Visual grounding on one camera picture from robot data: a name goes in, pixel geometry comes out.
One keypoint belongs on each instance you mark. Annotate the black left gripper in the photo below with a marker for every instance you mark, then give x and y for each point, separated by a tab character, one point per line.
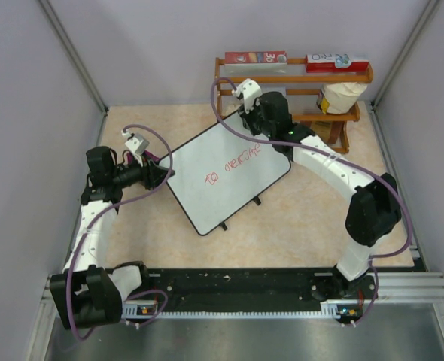
153	175

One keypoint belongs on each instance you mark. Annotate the black-framed whiteboard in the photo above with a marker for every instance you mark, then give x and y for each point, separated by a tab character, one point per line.
218	173

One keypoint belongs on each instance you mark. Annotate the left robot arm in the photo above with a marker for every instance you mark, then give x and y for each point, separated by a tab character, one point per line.
87	293

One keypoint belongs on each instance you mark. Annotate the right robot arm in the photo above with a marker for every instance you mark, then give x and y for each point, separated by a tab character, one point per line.
373	211

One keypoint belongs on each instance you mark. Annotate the purple snack package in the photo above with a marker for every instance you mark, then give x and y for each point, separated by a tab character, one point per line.
142	159

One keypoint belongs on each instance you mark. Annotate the white paper bag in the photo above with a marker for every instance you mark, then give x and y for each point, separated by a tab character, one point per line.
338	98

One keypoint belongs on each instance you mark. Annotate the orange wooden shelf rack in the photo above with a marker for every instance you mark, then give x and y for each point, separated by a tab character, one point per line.
353	115

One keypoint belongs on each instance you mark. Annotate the red white toothpaste box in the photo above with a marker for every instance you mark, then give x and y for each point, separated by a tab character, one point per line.
335	63

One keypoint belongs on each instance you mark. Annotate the red foil wrap box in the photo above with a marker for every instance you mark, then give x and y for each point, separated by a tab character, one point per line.
256	57

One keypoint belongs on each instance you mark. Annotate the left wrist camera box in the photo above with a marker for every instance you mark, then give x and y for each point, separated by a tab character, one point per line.
135	143

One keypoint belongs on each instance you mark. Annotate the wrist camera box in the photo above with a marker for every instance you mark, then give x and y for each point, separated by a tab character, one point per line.
249	92
135	143

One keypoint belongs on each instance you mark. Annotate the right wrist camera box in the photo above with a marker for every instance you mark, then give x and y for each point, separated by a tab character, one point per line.
249	92

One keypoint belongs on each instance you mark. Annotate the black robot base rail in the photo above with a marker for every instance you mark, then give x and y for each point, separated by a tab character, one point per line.
309	283

